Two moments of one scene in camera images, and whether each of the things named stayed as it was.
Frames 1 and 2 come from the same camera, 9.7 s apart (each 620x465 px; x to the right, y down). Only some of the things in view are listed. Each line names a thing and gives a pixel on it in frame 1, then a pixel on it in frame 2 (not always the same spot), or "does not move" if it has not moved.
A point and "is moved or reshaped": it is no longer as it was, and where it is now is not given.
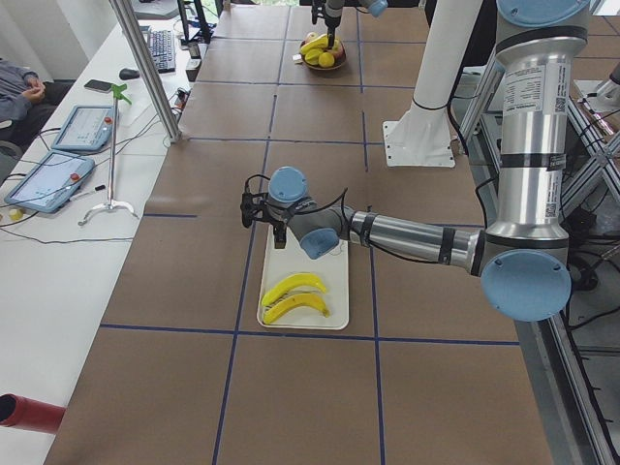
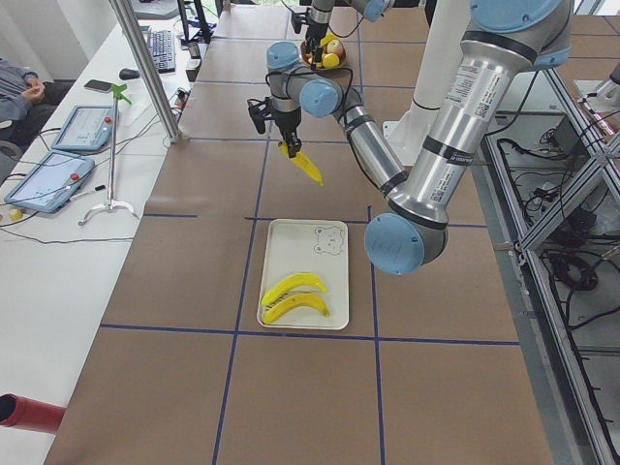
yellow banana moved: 287,303 does not move
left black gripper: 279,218 → 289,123
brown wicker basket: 319,67 does not move
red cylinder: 18,412 does not move
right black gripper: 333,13 → 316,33
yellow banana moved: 297,280 does not move
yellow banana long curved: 318,43 is moved or reshaped
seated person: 26,103 does not move
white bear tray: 280,264 does not move
